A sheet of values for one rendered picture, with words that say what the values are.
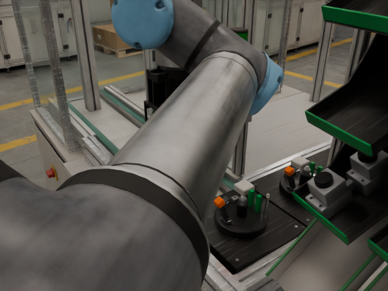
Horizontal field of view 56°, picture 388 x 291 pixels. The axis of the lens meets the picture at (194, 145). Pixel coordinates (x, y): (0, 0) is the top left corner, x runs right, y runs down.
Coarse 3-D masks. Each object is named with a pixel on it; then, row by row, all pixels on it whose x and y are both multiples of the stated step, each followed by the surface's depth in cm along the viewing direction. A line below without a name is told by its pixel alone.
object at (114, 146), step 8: (104, 136) 143; (128, 136) 150; (104, 144) 139; (112, 144) 138; (120, 144) 144; (112, 152) 133; (224, 176) 118; (232, 176) 116; (240, 176) 117; (224, 184) 115; (232, 184) 114; (224, 192) 116; (216, 256) 89; (224, 264) 86; (232, 272) 84
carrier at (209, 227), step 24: (240, 192) 106; (216, 216) 94; (240, 216) 93; (264, 216) 91; (288, 216) 97; (216, 240) 89; (240, 240) 89; (264, 240) 89; (288, 240) 90; (240, 264) 82
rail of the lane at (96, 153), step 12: (84, 144) 138; (96, 144) 135; (96, 156) 129; (108, 156) 127; (216, 264) 84; (216, 276) 81; (228, 276) 81; (204, 288) 84; (216, 288) 80; (228, 288) 78; (240, 288) 78
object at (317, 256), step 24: (312, 240) 75; (336, 240) 72; (360, 240) 69; (288, 264) 75; (312, 264) 72; (336, 264) 69; (360, 264) 67; (288, 288) 73; (312, 288) 70; (336, 288) 67
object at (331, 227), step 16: (336, 160) 67; (304, 192) 67; (352, 192) 64; (384, 192) 61; (352, 208) 61; (368, 208) 60; (384, 208) 57; (336, 224) 61; (352, 224) 59; (368, 224) 57; (352, 240) 57
